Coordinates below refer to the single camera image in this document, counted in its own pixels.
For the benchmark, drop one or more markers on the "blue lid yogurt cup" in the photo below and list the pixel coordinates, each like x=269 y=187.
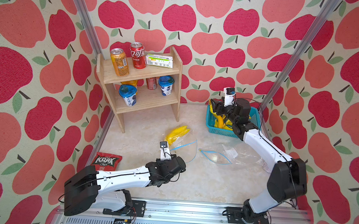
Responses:
x=128 y=93
x=166 y=84

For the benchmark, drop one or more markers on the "right aluminium corner post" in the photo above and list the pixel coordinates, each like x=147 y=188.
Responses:
x=326 y=10

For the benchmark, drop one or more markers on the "red Krax chips bag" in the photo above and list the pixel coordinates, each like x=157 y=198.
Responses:
x=106 y=161

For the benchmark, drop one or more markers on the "yellow container on shelf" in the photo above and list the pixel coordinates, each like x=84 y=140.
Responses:
x=132 y=82

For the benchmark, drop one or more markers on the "aluminium corner post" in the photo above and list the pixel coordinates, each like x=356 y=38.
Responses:
x=83 y=12
x=326 y=10

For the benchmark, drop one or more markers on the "orange drink can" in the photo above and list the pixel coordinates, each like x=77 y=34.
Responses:
x=119 y=60

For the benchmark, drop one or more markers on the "white green box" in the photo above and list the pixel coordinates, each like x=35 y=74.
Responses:
x=159 y=60

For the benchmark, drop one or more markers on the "red cola can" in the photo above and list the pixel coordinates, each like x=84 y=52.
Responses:
x=138 y=55

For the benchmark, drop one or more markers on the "teal plastic basket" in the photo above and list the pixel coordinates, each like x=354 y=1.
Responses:
x=211 y=122

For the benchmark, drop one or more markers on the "blue lid yogurt cup back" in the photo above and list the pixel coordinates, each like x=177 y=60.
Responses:
x=166 y=84

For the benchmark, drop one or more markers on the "yellow banana bunch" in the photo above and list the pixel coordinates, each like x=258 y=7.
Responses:
x=176 y=133
x=220 y=120

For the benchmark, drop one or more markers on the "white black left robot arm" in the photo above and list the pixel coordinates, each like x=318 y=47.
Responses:
x=108 y=189

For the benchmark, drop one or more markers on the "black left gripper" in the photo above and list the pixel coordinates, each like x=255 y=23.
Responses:
x=160 y=162

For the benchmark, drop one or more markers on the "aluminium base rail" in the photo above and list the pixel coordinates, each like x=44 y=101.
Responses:
x=166 y=217

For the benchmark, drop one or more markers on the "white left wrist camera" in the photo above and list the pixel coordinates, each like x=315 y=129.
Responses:
x=164 y=150

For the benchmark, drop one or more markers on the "small red can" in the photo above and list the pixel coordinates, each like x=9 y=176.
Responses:
x=151 y=83

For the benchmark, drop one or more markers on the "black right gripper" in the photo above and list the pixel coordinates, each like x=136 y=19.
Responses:
x=219 y=106

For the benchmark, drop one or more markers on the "blue lid yogurt cup front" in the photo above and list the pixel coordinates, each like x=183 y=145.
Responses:
x=128 y=93

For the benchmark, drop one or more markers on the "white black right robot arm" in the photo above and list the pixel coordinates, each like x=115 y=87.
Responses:
x=288 y=178

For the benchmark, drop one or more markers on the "left aluminium corner post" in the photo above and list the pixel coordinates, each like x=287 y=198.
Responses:
x=83 y=12

